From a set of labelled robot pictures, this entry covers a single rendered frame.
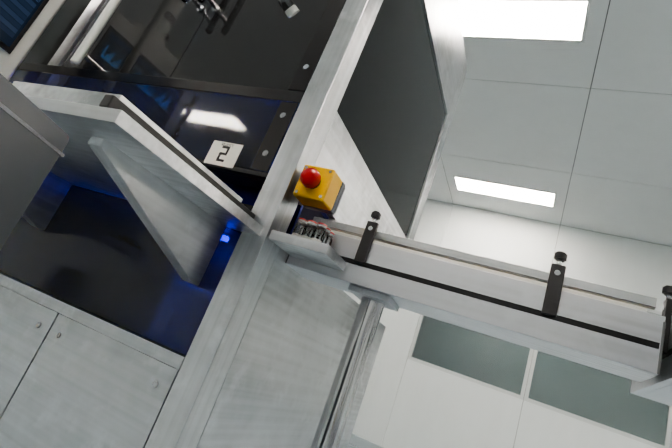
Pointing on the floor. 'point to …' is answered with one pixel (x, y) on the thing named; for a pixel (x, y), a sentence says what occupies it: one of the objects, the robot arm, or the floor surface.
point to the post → (272, 212)
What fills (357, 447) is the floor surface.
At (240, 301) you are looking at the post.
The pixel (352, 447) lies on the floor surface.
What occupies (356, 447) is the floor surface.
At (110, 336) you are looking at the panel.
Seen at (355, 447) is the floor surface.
